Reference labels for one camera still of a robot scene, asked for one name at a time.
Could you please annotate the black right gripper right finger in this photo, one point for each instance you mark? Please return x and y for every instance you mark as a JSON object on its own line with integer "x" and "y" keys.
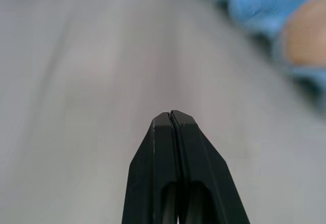
{"x": 203, "y": 173}

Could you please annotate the blue egg carton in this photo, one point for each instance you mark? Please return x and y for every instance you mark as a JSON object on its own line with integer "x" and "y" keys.
{"x": 257, "y": 2}

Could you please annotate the brown egg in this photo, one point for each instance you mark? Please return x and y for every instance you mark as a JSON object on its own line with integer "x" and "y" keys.
{"x": 305, "y": 33}

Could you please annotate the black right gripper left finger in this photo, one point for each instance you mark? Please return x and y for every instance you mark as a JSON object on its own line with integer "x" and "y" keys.
{"x": 147, "y": 173}

